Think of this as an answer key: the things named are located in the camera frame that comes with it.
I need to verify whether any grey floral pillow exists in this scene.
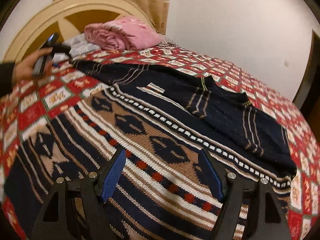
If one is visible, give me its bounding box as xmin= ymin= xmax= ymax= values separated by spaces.
xmin=53 ymin=33 xmax=101 ymax=63

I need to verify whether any dark left sleeve forearm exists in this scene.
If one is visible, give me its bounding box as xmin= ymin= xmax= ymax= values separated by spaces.
xmin=0 ymin=62 xmax=15 ymax=97

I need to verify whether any folded pink blanket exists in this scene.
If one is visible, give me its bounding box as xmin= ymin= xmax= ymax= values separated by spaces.
xmin=84 ymin=15 xmax=162 ymax=50

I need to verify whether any person's left hand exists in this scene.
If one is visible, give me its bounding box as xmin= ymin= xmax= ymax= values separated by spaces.
xmin=12 ymin=48 xmax=52 ymax=87

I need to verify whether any navy patterned knit sweater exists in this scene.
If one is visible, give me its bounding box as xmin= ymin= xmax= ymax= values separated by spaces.
xmin=4 ymin=61 xmax=297 ymax=239

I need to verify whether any red teddy bear bedspread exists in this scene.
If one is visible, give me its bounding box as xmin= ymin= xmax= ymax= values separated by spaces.
xmin=1 ymin=47 xmax=319 ymax=239

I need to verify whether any cream wooden headboard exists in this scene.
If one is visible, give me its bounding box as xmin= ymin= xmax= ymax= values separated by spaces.
xmin=1 ymin=0 xmax=154 ymax=61

